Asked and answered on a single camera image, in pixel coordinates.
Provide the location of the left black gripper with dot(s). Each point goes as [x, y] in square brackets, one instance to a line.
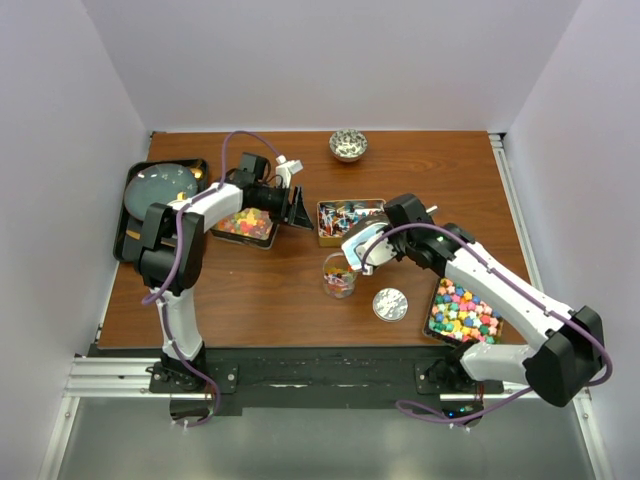
[300, 216]

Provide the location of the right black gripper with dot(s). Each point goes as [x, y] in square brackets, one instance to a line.
[395, 250]

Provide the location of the gold tin of candies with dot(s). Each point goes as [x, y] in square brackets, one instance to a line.
[336, 217]

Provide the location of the tin of translucent star candies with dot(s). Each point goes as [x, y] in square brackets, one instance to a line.
[250, 226]

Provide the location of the tray of paper stars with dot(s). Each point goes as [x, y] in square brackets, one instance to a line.
[457, 315]

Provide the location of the clear plastic jar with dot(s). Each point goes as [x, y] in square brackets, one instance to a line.
[338, 277]

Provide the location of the metal scoop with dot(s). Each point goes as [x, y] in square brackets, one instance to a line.
[390, 207]

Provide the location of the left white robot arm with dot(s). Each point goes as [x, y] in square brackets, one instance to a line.
[171, 247]

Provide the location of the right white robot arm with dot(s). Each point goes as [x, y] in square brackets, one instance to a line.
[564, 348]

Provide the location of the white jar lid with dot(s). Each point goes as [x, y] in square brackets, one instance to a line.
[390, 305]

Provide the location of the patterned ceramic bowl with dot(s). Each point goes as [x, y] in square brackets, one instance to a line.
[348, 145]

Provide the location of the gold spoon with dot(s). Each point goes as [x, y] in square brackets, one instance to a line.
[197, 171]

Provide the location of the grey-blue plate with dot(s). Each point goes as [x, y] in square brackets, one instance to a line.
[163, 183]

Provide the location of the black serving tray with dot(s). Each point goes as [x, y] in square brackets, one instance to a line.
[124, 245]

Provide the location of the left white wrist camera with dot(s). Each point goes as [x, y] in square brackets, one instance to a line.
[286, 169]

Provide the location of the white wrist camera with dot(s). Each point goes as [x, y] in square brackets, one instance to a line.
[286, 169]
[364, 247]

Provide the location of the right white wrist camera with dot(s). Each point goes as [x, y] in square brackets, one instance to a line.
[364, 247]

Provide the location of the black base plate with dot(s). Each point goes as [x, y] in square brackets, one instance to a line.
[235, 379]

